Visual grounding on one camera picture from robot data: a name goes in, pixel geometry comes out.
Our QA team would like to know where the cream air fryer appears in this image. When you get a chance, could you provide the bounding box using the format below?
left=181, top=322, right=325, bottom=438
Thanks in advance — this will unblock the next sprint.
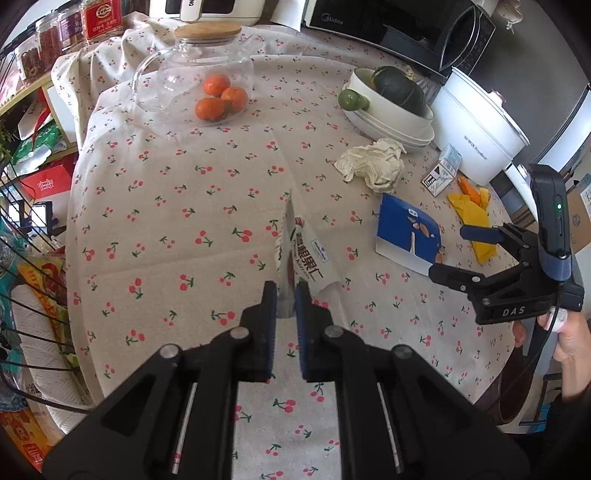
left=150, top=0, right=269, bottom=27

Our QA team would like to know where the red label jar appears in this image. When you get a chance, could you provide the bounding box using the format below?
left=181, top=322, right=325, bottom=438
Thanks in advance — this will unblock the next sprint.
left=80, top=0, right=123, bottom=45

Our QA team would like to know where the small green fruit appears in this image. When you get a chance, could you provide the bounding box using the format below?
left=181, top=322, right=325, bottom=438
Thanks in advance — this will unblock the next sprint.
left=338, top=88, right=370, bottom=113

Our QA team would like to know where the yellow fruit peel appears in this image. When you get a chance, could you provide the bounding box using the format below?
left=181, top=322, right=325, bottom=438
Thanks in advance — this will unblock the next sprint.
left=446, top=186, right=498, bottom=264

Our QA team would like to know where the brown cardboard box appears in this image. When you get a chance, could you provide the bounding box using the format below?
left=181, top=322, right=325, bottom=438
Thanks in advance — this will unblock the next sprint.
left=565, top=177, right=591, bottom=251

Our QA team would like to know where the blue milk carton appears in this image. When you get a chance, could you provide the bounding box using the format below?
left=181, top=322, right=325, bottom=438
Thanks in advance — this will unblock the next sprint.
left=374, top=192, right=447, bottom=277

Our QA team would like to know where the white and blue cigarette box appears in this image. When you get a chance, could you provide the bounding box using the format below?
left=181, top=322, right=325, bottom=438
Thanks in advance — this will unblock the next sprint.
left=422, top=143, right=463, bottom=199

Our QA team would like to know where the tangerine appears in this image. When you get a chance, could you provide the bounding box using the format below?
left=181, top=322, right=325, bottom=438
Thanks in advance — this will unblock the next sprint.
left=194, top=98, right=227, bottom=123
left=220, top=87, right=249, bottom=114
left=202, top=74, right=231, bottom=97

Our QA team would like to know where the cherry print tablecloth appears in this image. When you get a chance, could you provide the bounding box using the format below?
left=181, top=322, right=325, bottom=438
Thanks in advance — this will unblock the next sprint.
left=50, top=13, right=533, bottom=480

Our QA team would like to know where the brown round bin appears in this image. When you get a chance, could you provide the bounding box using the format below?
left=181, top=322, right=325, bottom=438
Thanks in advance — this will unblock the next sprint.
left=498, top=340, right=563, bottom=426

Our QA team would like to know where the white nut snack wrapper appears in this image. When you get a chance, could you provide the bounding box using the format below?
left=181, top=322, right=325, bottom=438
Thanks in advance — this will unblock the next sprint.
left=272, top=188, right=341, bottom=319

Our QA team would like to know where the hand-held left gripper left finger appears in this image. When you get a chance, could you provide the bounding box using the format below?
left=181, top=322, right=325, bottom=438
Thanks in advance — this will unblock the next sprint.
left=41, top=280, right=278, bottom=480

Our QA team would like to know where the white electric cooking pot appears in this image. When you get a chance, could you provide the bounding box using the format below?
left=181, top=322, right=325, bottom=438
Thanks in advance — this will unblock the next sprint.
left=431, top=66, right=537, bottom=214

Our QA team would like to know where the red gift box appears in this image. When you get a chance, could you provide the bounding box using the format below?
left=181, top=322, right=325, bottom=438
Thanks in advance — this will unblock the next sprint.
left=20, top=159, right=77, bottom=200

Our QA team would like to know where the purple label jar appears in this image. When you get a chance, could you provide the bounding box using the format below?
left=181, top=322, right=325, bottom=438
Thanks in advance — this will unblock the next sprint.
left=57, top=6, right=84, bottom=49

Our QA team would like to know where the black wire rack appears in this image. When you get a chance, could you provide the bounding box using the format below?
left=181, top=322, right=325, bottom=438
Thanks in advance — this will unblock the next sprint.
left=0, top=174, right=94, bottom=417

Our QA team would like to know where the dark green pumpkin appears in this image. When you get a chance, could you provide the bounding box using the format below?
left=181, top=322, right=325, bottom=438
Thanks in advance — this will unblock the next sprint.
left=372, top=65, right=427, bottom=116

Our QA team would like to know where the black microwave oven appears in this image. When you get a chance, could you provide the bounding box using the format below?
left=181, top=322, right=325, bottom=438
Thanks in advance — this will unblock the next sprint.
left=302, top=0, right=498, bottom=80

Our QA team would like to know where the white ceramic bowl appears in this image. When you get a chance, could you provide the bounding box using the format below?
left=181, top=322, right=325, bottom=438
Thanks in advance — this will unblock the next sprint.
left=346, top=67, right=435, bottom=140

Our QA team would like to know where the crumpled beige paper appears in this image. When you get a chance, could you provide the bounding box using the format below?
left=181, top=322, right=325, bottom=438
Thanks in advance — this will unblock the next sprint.
left=334, top=138, right=407, bottom=195

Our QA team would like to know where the glass teapot with wooden lid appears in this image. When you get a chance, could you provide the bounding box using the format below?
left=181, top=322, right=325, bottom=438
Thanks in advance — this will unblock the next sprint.
left=131, top=23, right=255, bottom=127

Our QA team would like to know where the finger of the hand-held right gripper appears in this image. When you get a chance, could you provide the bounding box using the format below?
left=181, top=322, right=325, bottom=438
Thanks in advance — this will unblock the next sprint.
left=428, top=261, right=527, bottom=297
left=460, top=222, right=542, bottom=265

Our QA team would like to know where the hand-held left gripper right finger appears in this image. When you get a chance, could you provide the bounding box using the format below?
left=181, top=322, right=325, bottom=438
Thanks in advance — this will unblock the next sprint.
left=295, top=281, right=532, bottom=480

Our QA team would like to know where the grey refrigerator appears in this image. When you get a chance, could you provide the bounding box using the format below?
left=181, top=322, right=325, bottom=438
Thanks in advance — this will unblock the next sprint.
left=470, top=0, right=591, bottom=172

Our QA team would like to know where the person's right hand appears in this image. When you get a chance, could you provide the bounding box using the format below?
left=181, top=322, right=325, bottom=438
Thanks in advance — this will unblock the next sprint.
left=512, top=308, right=591, bottom=403

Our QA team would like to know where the green snack packet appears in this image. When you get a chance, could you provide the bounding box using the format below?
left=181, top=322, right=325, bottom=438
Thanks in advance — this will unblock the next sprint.
left=11, top=124, right=64, bottom=163

